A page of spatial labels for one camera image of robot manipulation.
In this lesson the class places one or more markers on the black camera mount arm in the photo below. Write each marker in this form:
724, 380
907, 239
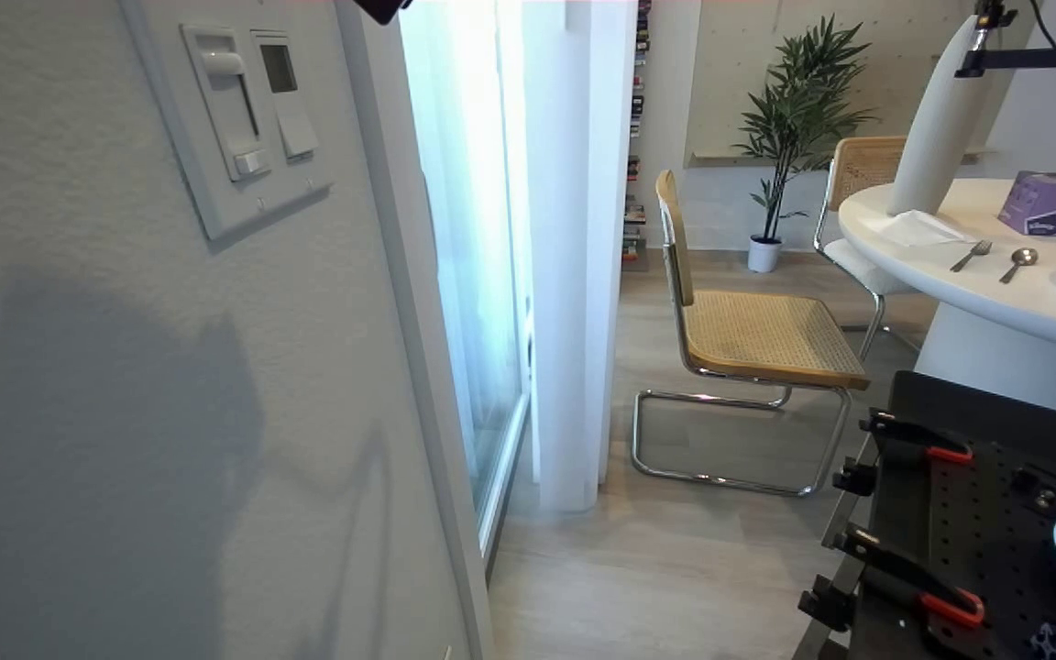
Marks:
981, 57

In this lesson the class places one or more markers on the round white table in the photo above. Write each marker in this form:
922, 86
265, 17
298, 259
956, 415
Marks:
984, 336

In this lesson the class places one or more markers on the white switch wall plate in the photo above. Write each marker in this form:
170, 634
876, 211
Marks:
225, 211

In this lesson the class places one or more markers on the silver fork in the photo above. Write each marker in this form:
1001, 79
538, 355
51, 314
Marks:
974, 255

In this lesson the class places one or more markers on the silver spoon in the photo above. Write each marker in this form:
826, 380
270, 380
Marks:
1016, 261

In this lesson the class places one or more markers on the red black clamp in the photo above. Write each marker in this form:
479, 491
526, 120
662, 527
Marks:
896, 579
896, 442

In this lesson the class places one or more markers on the white paper napkin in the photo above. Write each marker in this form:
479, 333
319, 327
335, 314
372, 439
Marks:
913, 229

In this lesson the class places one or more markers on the white glass sliding door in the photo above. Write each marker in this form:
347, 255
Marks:
455, 95

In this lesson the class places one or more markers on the wicker cantilever chair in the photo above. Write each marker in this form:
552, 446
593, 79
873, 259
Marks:
744, 336

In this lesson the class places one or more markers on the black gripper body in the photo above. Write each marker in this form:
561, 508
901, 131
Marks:
381, 12

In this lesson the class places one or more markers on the potted green plant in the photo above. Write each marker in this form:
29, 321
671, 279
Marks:
794, 120

